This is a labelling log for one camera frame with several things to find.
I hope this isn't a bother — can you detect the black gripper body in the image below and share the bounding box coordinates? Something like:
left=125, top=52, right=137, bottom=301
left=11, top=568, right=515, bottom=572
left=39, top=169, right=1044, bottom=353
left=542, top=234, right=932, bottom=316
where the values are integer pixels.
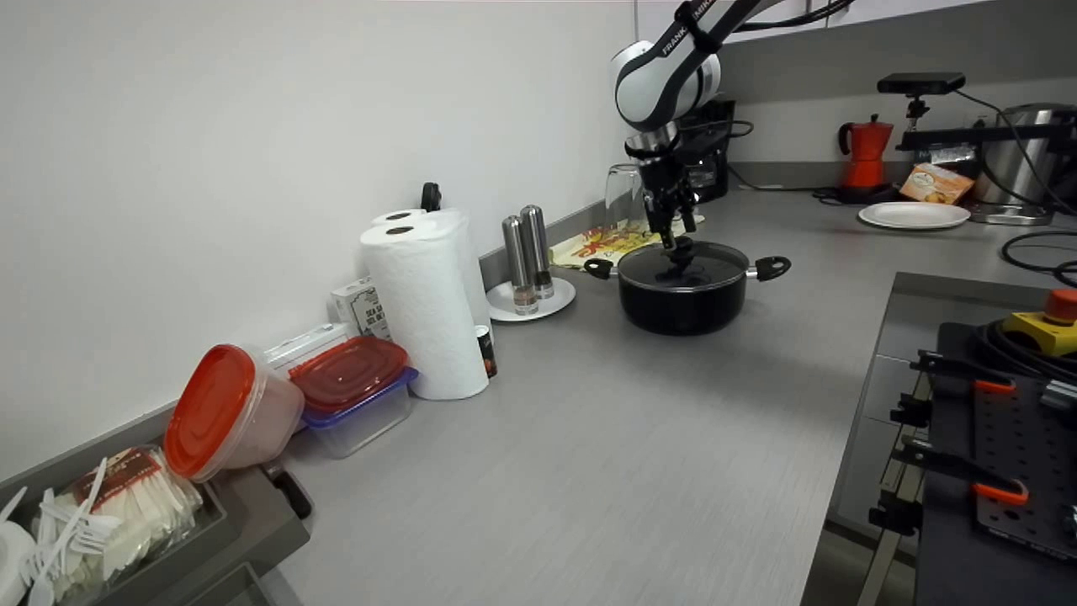
left=627, top=140, right=709, bottom=216

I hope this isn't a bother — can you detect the glass lid with black knob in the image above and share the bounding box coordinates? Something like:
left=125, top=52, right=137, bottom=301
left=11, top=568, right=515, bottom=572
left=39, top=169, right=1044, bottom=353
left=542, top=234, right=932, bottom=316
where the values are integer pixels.
left=617, top=234, right=754, bottom=293

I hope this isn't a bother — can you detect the black cooking pot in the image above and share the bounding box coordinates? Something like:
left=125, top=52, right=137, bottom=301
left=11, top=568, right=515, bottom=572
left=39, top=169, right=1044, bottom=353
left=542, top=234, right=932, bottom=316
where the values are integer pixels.
left=581, top=238, right=793, bottom=339

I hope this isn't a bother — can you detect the red moka pot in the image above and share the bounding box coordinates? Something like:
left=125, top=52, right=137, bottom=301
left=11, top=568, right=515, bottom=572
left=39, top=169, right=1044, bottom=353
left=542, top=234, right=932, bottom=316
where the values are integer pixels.
left=835, top=111, right=897, bottom=195

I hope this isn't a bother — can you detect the large steel pot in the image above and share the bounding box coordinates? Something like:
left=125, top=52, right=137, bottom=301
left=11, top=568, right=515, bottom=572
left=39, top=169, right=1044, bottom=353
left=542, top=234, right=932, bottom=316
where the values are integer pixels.
left=972, top=102, right=1077, bottom=212

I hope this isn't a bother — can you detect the flat container with red lid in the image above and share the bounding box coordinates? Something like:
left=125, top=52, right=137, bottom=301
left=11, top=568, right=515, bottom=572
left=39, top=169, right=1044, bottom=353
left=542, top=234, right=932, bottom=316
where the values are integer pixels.
left=287, top=333, right=421, bottom=462

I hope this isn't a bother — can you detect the clear container with red lid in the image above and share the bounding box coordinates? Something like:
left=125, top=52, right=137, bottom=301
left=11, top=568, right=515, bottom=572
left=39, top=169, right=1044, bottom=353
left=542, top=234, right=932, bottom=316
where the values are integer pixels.
left=161, top=339, right=308, bottom=484

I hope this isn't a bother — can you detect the black coffee maker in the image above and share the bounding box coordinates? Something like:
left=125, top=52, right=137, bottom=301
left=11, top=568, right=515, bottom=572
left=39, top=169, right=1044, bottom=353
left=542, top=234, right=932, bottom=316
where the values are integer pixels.
left=682, top=99, right=741, bottom=209

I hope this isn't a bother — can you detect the steel spice grinder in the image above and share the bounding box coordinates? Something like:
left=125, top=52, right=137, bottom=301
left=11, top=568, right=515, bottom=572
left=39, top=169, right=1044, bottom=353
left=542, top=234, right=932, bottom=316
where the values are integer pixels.
left=517, top=204, right=554, bottom=301
left=498, top=212, right=537, bottom=314

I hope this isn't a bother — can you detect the small white saucer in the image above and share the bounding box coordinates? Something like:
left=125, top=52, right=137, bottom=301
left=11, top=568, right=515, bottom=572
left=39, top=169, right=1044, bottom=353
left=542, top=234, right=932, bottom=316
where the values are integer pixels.
left=484, top=273, right=580, bottom=328

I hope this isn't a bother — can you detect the small white black box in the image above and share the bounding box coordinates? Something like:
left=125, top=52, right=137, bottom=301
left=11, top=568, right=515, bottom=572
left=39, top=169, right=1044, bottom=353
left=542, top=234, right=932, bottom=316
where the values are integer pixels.
left=473, top=323, right=500, bottom=382

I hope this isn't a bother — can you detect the white paper towel roll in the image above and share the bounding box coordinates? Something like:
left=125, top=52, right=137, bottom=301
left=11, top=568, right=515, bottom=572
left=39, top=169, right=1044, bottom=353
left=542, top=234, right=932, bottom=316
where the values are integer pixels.
left=354, top=216, right=494, bottom=403
left=369, top=204, right=494, bottom=333

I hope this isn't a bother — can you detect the white dinner plate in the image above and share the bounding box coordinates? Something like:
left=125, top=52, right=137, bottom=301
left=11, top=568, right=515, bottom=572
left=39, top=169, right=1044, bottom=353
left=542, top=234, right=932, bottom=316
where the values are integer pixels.
left=855, top=198, right=975, bottom=236

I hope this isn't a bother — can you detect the orange paper card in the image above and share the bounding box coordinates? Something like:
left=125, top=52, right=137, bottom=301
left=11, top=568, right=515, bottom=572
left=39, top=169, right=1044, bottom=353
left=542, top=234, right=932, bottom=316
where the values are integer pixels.
left=897, top=162, right=975, bottom=209

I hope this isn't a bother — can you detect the yellow emergency stop button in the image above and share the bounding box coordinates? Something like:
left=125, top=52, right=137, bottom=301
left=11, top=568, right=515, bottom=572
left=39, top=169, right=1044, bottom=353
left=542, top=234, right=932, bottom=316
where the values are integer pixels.
left=999, top=287, right=1077, bottom=362

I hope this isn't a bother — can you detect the clear plastic container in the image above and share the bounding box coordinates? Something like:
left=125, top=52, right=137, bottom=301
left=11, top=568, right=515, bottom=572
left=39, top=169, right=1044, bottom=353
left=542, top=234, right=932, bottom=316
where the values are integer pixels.
left=258, top=319, right=360, bottom=375

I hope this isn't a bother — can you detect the grey metal tray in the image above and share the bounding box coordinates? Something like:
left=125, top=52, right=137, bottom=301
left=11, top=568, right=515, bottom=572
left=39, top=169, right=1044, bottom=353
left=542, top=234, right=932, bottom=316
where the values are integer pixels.
left=0, top=401, right=314, bottom=606

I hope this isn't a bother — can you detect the bag of plastic cutlery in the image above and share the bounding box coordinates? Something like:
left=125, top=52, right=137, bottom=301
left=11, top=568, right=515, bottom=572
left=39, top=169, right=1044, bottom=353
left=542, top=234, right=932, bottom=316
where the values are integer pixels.
left=37, top=446, right=205, bottom=601

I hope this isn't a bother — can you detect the white wall cabinet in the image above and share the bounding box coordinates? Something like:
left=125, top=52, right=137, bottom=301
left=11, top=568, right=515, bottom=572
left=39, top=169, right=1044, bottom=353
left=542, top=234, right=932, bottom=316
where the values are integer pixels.
left=631, top=0, right=1077, bottom=111

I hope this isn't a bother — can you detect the black camera on stand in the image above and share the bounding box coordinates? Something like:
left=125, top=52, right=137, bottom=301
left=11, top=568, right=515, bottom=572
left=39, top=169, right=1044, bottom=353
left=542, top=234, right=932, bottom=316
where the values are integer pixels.
left=876, top=70, right=968, bottom=127

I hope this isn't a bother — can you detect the white wall outlet box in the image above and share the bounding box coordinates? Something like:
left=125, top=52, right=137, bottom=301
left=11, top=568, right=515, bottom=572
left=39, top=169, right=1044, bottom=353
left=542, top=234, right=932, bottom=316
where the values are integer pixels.
left=325, top=278, right=390, bottom=344

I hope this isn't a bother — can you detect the black cable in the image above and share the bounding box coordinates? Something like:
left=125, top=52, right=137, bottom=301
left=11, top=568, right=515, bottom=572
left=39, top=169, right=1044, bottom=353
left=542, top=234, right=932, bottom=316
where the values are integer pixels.
left=999, top=228, right=1077, bottom=289

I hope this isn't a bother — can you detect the black clamp with orange handle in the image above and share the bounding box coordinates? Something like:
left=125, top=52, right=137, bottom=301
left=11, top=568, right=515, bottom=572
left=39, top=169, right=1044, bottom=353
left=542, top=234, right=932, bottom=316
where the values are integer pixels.
left=909, top=346, right=1018, bottom=403
left=887, top=435, right=1034, bottom=512

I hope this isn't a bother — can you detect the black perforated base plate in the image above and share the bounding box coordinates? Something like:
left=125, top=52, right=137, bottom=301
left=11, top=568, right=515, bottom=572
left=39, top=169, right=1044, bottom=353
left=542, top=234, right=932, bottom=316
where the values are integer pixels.
left=915, top=319, right=1077, bottom=606

